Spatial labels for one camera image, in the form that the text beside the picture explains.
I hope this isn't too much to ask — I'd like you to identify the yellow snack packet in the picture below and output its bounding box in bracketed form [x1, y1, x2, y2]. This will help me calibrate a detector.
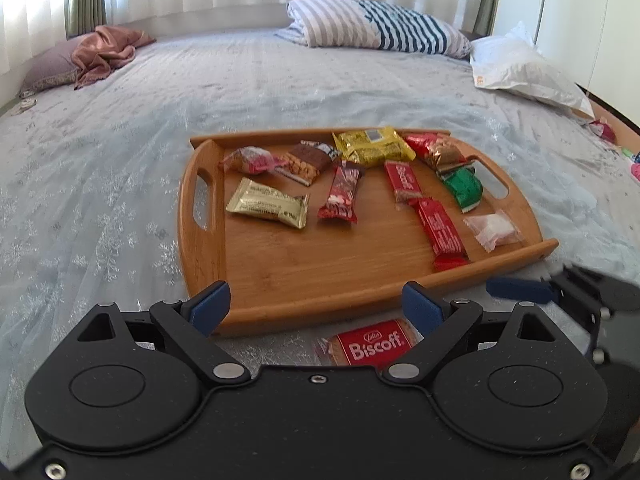
[332, 127, 416, 168]

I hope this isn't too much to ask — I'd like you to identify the light blue bedspread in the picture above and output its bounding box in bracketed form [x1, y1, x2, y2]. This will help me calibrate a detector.
[1, 30, 639, 467]

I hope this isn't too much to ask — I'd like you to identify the pink crumpled cloth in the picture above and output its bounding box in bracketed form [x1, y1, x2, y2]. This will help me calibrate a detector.
[70, 25, 156, 90]

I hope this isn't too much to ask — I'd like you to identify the wooden serving tray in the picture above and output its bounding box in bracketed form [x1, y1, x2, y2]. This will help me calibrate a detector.
[177, 129, 558, 337]

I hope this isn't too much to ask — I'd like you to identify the red KitKat bar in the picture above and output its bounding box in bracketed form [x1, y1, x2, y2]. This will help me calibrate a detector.
[409, 197, 470, 272]

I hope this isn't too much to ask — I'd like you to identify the red Biscoff packet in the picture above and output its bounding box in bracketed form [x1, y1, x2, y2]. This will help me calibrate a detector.
[314, 318, 421, 370]
[384, 160, 423, 203]

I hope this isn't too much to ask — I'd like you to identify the red tissue pack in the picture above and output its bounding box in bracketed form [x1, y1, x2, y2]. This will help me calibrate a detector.
[588, 119, 616, 144]

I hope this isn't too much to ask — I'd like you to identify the pink toy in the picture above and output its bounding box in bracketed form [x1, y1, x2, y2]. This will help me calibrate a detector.
[630, 162, 640, 181]

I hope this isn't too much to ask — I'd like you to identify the brown peanut snack packet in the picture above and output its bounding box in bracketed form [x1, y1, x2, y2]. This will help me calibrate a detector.
[276, 141, 340, 186]

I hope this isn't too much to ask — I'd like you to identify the green snack packet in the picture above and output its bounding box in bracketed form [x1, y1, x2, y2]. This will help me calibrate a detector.
[440, 167, 483, 214]

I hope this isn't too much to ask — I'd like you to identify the dark red chocolate bar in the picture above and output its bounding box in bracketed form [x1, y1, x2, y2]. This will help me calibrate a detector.
[318, 160, 364, 223]

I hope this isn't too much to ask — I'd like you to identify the striped pillow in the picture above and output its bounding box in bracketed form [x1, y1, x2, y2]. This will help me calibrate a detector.
[277, 0, 472, 60]

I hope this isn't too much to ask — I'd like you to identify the gold snack packet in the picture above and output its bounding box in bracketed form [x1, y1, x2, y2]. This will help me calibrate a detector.
[226, 178, 310, 230]

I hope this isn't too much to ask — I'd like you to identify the pink rice cake packet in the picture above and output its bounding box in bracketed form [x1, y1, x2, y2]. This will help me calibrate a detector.
[219, 146, 288, 176]

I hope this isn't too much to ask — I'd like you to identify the white pillow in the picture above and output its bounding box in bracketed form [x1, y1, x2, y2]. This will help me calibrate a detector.
[470, 22, 594, 119]

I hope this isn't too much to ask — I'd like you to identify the purple pillow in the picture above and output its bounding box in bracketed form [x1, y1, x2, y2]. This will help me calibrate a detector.
[17, 34, 90, 99]

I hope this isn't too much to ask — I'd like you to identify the red cashew nut packet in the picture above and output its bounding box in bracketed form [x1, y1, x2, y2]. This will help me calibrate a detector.
[404, 132, 468, 174]

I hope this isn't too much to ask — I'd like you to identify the white candy packet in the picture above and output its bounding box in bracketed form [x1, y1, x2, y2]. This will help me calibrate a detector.
[463, 210, 523, 252]

